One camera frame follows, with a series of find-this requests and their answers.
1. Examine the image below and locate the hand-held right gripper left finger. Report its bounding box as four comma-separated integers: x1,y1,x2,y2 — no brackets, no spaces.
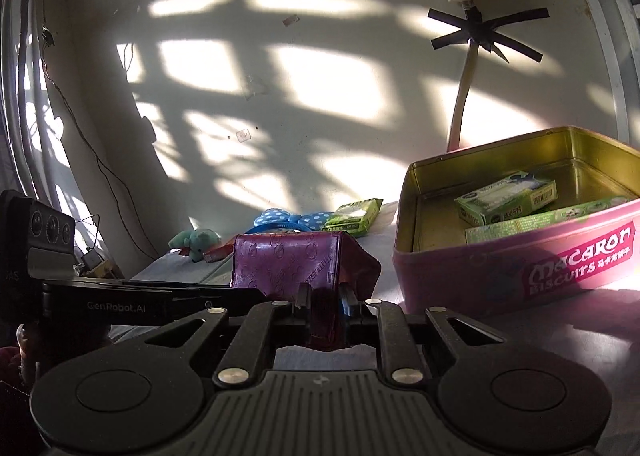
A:
142,285,314,385

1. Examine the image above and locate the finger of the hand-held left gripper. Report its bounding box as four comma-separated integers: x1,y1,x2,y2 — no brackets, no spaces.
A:
172,286,267,311

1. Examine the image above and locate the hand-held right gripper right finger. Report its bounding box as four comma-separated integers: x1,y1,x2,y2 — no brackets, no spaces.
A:
337,283,507,387

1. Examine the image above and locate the purple embossed wallet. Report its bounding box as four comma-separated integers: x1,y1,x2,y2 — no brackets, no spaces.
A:
231,231,382,352

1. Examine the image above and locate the pink biscuit tin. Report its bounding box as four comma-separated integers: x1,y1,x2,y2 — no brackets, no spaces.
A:
392,126,640,318

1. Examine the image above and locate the striped bed sheet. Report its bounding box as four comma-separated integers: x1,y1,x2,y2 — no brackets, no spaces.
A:
107,199,640,456

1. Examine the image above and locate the small red packet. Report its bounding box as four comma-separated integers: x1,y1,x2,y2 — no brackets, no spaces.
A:
200,242,236,262

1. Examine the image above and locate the teal plush toy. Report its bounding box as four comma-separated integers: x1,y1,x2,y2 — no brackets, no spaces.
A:
169,227,222,263

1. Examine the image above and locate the green tissue packet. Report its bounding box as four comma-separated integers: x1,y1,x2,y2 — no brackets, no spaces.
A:
324,197,384,238

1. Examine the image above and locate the blue polka dot headband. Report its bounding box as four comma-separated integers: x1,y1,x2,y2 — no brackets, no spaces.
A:
252,207,337,236

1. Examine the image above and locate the light curtain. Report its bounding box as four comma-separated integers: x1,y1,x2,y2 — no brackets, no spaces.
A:
0,0,118,282

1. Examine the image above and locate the green and white box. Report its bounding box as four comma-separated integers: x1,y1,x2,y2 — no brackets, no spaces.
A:
454,171,558,227

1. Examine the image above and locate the long green flat box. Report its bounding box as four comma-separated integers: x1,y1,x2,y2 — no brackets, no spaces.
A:
465,196,634,245

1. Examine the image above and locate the black tape cross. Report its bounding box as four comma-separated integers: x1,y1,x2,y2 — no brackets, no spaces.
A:
427,7,550,64

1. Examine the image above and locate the thin black wire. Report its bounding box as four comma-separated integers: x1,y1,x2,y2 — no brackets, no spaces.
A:
41,26,162,259

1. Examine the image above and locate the thick white power cable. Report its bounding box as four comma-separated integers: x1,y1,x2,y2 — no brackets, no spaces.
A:
446,4,482,153

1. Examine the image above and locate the white door frame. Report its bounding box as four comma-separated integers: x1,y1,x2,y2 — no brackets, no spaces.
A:
555,0,640,149

